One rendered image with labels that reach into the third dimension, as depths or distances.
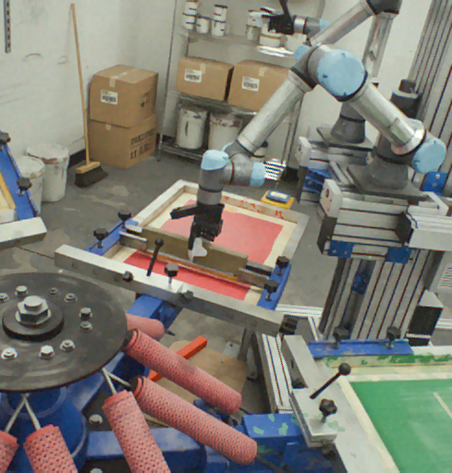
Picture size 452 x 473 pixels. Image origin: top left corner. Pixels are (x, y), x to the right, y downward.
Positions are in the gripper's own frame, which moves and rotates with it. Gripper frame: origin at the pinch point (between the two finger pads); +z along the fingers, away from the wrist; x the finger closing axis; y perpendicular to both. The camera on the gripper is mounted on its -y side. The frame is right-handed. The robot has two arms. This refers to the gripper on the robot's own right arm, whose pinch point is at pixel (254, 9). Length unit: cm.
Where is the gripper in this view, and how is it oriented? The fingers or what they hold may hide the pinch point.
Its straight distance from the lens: 260.6
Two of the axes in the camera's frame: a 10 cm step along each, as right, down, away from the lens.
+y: -1.1, 8.1, 5.7
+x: 3.8, -5.0, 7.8
